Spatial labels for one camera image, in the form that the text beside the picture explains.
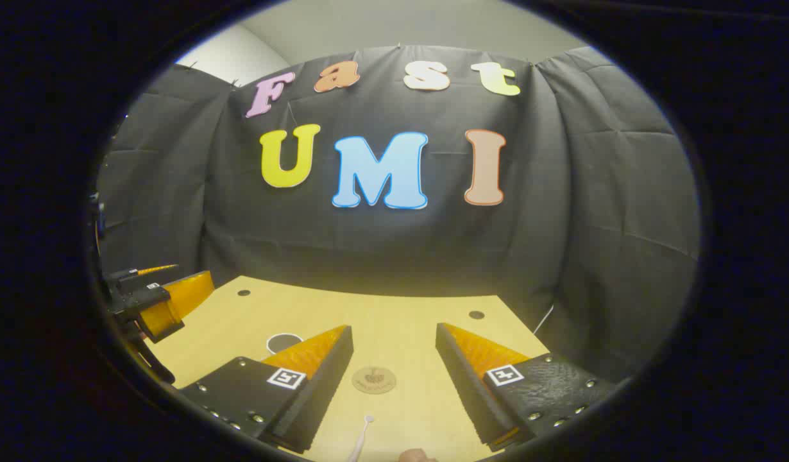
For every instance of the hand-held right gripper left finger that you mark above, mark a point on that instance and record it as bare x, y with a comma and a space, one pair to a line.
317, 385

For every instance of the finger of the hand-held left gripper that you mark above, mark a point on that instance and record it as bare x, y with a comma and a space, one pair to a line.
179, 301
154, 269

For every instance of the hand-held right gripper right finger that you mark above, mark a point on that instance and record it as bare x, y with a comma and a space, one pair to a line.
465, 385

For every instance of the round cork coaster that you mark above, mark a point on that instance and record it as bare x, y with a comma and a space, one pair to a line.
374, 380

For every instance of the white toothbrush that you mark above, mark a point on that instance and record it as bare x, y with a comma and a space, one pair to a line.
360, 441

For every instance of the light wooden desktop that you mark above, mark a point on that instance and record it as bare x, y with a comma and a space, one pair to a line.
394, 321

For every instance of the black backdrop cloth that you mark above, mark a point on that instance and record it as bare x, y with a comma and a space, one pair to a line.
369, 244

